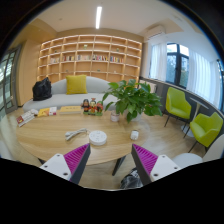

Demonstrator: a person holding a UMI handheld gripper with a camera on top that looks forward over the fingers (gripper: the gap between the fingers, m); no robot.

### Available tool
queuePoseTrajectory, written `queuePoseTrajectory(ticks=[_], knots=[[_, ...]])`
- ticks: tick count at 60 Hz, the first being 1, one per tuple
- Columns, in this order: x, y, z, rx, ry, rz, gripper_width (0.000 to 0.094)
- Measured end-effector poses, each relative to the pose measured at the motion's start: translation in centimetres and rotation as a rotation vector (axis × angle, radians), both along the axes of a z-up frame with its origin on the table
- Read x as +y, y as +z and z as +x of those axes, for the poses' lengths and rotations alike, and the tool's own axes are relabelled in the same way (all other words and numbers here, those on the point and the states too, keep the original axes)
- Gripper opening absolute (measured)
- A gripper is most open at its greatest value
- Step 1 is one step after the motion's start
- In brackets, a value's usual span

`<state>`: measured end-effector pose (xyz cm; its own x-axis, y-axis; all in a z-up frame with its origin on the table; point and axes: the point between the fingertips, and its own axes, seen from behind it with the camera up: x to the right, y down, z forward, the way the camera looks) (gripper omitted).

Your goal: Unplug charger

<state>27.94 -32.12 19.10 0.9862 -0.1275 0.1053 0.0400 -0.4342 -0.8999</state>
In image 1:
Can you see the lime green chair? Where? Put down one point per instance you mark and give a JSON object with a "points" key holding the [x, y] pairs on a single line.
{"points": [[205, 128], [177, 103]]}

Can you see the black bag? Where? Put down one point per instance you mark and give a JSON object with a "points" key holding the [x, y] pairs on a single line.
{"points": [[42, 89]]}

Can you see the wooden wall shelf unit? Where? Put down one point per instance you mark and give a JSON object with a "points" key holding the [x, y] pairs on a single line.
{"points": [[90, 56]]}

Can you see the white charger with gold band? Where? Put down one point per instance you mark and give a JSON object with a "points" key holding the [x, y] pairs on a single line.
{"points": [[134, 135]]}

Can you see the glass door with dark frame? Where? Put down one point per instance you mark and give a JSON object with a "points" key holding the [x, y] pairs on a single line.
{"points": [[8, 83]]}

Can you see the white chair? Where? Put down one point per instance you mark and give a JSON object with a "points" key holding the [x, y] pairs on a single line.
{"points": [[186, 160]]}

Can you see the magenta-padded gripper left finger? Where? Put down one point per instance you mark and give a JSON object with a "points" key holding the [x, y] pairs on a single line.
{"points": [[58, 165]]}

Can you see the light grey sofa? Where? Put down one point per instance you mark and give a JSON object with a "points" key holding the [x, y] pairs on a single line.
{"points": [[63, 98]]}

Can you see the colourful three-figure ornament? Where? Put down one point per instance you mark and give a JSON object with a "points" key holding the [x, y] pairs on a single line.
{"points": [[92, 107]]}

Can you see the dark framed window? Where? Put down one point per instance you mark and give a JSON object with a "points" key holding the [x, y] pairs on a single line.
{"points": [[178, 65]]}

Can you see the white sheer curtain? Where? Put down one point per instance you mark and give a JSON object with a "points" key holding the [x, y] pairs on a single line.
{"points": [[158, 61], [203, 76]]}

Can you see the green potted plant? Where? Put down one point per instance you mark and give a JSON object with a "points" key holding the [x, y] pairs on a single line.
{"points": [[133, 98]]}

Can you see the white air conditioner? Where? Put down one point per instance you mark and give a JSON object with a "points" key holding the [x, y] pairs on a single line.
{"points": [[156, 32]]}

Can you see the dark table leg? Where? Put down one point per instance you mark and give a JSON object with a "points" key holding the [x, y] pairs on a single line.
{"points": [[119, 165]]}

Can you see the yellow book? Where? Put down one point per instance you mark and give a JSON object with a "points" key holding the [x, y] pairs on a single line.
{"points": [[70, 109]]}

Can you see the yellow cushion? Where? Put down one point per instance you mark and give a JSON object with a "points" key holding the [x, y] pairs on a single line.
{"points": [[76, 84]]}

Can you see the dark crumpled bag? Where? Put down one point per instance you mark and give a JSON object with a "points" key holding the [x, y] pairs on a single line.
{"points": [[131, 180]]}

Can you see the small white jar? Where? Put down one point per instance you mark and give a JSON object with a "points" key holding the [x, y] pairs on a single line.
{"points": [[115, 116]]}

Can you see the round white power strip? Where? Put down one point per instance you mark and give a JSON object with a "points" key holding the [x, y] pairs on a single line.
{"points": [[97, 137]]}

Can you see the white and pink packet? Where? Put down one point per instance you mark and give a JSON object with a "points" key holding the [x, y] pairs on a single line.
{"points": [[52, 111]]}

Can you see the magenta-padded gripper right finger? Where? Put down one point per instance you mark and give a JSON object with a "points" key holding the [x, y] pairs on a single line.
{"points": [[163, 166]]}

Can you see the side table with white leg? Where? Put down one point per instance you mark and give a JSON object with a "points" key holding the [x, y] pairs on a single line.
{"points": [[196, 115]]}

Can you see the long ceiling light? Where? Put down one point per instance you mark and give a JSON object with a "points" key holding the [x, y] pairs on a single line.
{"points": [[98, 17]]}

